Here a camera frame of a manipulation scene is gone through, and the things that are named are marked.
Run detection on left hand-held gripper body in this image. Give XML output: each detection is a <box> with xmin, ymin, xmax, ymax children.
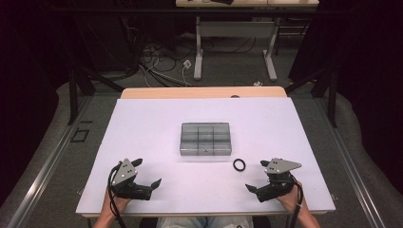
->
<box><xmin>108</xmin><ymin>158</ymin><xmax>153</xmax><ymax>201</ymax></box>

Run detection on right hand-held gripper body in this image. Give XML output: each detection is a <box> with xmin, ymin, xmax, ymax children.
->
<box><xmin>256</xmin><ymin>158</ymin><xmax>303</xmax><ymax>203</ymax></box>

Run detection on black rubber ring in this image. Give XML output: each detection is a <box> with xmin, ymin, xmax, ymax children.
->
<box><xmin>232</xmin><ymin>158</ymin><xmax>247</xmax><ymax>173</ymax></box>

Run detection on clear plastic compartment box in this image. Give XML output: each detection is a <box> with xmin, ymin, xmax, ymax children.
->
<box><xmin>179</xmin><ymin>122</ymin><xmax>233</xmax><ymax>158</ymax></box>

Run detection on person's right hand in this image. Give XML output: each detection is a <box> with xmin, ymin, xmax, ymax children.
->
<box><xmin>277</xmin><ymin>181</ymin><xmax>306</xmax><ymax>215</ymax></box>

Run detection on person's left hand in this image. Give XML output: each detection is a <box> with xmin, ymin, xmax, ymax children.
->
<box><xmin>102</xmin><ymin>189</ymin><xmax>131</xmax><ymax>214</ymax></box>

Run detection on white table sheet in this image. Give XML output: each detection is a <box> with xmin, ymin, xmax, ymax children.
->
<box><xmin>75</xmin><ymin>97</ymin><xmax>336</xmax><ymax>216</ymax></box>

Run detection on person's light pants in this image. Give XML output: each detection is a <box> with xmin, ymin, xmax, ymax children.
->
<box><xmin>156</xmin><ymin>216</ymin><xmax>255</xmax><ymax>228</ymax></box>

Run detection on black metal stand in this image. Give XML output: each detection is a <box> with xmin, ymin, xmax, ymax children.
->
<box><xmin>67</xmin><ymin>66</ymin><xmax>125</xmax><ymax>126</ymax></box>
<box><xmin>284</xmin><ymin>66</ymin><xmax>338</xmax><ymax>128</ymax></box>

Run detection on white-framed background desk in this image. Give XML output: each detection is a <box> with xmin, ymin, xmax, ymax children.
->
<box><xmin>175</xmin><ymin>0</ymin><xmax>320</xmax><ymax>82</ymax></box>

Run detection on left hand-held gripper black cable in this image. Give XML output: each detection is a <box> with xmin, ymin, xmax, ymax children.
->
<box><xmin>106</xmin><ymin>161</ymin><xmax>128</xmax><ymax>228</ymax></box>

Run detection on hand-held gripper black cable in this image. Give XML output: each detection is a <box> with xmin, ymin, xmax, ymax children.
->
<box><xmin>106</xmin><ymin>161</ymin><xmax>128</xmax><ymax>228</ymax></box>
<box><xmin>288</xmin><ymin>177</ymin><xmax>306</xmax><ymax>228</ymax></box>

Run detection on right hand-held gripper black cable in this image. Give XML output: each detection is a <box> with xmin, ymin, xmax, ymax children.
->
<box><xmin>288</xmin><ymin>177</ymin><xmax>306</xmax><ymax>228</ymax></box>

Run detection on metal floor rail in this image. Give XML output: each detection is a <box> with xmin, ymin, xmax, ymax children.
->
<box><xmin>5</xmin><ymin>95</ymin><xmax>93</xmax><ymax>228</ymax></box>
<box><xmin>316</xmin><ymin>97</ymin><xmax>388</xmax><ymax>228</ymax></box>

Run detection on bundle of floor cables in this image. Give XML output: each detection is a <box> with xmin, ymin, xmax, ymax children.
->
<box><xmin>120</xmin><ymin>15</ymin><xmax>195</xmax><ymax>88</ymax></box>

